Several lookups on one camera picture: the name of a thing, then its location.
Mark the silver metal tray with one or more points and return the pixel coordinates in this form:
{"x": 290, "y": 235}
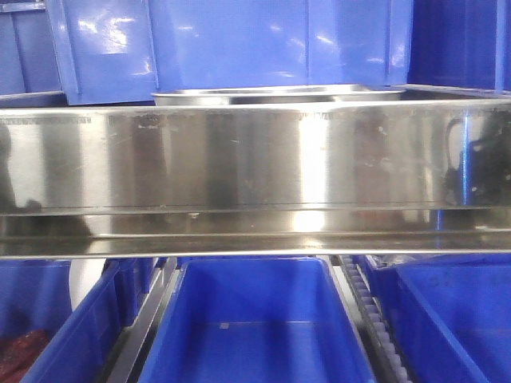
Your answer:
{"x": 278, "y": 95}

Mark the blue bin lower centre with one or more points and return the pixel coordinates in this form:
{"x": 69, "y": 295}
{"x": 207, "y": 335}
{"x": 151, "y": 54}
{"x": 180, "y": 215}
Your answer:
{"x": 256, "y": 320}

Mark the blue bin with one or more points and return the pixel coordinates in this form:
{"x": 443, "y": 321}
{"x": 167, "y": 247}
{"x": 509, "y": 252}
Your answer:
{"x": 256, "y": 320}
{"x": 35, "y": 295}
{"x": 29, "y": 75}
{"x": 464, "y": 44}
{"x": 125, "y": 51}
{"x": 448, "y": 315}

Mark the blue bin upper centre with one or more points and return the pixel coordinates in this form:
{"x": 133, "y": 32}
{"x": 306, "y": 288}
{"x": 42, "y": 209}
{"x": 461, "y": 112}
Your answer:
{"x": 125, "y": 51}

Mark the blue bin lower right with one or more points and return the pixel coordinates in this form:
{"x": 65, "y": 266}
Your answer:
{"x": 448, "y": 315}

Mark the blue bin lower left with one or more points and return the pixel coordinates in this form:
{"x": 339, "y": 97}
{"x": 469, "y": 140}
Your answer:
{"x": 35, "y": 295}

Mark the blue bin upper right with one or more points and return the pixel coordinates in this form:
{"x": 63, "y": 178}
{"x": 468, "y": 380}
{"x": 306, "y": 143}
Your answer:
{"x": 464, "y": 44}

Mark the blue bin upper left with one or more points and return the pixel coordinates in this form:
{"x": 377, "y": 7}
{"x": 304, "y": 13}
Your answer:
{"x": 29, "y": 75}

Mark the red item in bin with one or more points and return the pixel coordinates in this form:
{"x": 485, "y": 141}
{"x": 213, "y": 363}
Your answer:
{"x": 18, "y": 354}

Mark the stainless steel shelf rail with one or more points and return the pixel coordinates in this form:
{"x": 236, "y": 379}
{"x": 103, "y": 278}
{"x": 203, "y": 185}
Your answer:
{"x": 377, "y": 177}

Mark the roller track rail right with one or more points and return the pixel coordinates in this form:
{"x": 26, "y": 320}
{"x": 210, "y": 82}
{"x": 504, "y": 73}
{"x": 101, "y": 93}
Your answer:
{"x": 383, "y": 354}

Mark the metal divider rail left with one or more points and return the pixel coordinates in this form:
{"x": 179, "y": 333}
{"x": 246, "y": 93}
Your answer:
{"x": 132, "y": 348}

